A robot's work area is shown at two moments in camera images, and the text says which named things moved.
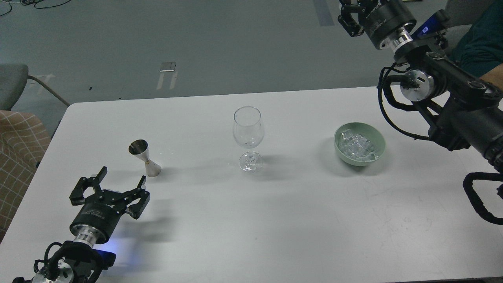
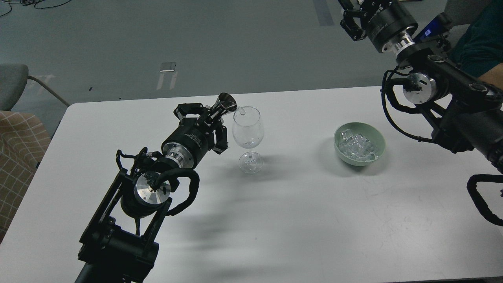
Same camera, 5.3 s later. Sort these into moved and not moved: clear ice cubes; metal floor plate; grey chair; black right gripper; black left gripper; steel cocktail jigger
Moved: black left gripper; steel cocktail jigger
Not moved: grey chair; black right gripper; clear ice cubes; metal floor plate
